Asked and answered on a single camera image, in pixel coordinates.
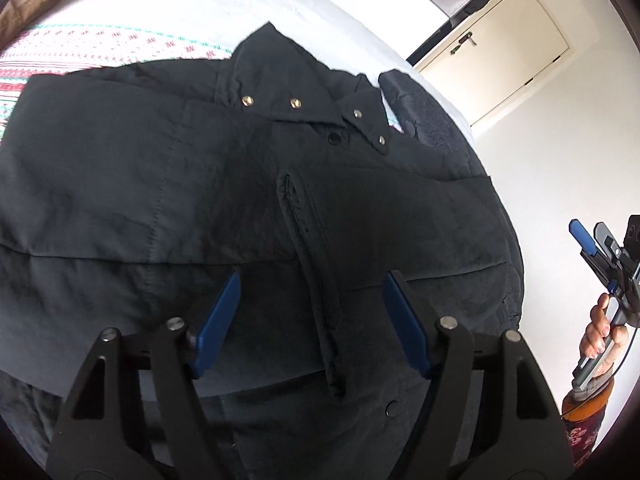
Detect cream door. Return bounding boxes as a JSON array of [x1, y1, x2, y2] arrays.
[[412, 0, 571, 128]]

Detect red green patterned blanket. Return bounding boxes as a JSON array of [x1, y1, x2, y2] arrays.
[[0, 22, 238, 128]]

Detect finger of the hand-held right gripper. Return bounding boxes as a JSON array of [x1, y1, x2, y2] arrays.
[[594, 222, 624, 282], [569, 218, 609, 284]]

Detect black jacket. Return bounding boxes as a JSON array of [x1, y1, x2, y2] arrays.
[[0, 21, 526, 480]]

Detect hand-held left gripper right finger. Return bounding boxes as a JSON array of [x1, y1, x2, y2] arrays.
[[382, 270, 576, 480]]

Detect person's right hand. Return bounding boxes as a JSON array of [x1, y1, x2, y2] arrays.
[[580, 292, 630, 362]]

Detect brown pillow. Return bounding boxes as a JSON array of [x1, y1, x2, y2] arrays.
[[0, 0, 83, 47]]

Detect person's right forearm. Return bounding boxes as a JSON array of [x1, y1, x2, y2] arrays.
[[562, 372, 616, 468]]

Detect navy quilted jacket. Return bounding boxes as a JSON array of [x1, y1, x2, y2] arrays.
[[378, 71, 473, 163]]

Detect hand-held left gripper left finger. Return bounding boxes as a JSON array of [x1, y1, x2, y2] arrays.
[[45, 270, 242, 480]]

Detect metal door handle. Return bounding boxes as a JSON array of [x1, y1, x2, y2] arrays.
[[449, 32, 477, 56]]

